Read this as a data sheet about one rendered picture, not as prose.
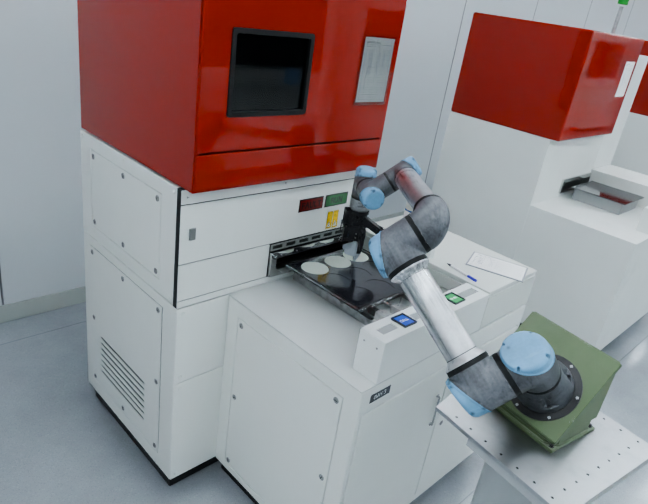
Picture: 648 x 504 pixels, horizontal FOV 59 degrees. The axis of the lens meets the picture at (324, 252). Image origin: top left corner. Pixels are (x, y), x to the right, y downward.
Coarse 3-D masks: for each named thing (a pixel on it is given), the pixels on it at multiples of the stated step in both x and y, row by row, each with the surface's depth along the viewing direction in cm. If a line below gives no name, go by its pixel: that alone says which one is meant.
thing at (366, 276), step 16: (320, 256) 214; (368, 256) 220; (304, 272) 200; (336, 272) 204; (352, 272) 206; (368, 272) 208; (336, 288) 193; (352, 288) 194; (368, 288) 196; (384, 288) 198; (400, 288) 199; (368, 304) 186
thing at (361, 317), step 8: (296, 280) 210; (304, 280) 207; (312, 288) 204; (320, 296) 202; (328, 296) 199; (336, 304) 197; (344, 304) 194; (352, 312) 192; (360, 312) 190; (360, 320) 190; (368, 320) 187
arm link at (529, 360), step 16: (512, 336) 140; (528, 336) 139; (496, 352) 143; (512, 352) 138; (528, 352) 136; (544, 352) 135; (512, 368) 136; (528, 368) 134; (544, 368) 134; (512, 384) 137; (528, 384) 137; (544, 384) 139
